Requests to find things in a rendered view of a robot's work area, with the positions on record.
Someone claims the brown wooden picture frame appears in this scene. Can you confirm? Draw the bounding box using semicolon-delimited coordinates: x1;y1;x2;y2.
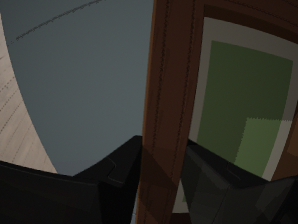
136;0;298;224

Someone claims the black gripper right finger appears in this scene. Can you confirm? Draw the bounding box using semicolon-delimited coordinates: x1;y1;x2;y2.
181;139;298;224

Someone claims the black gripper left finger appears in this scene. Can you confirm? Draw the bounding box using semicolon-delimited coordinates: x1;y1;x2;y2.
0;135;144;224

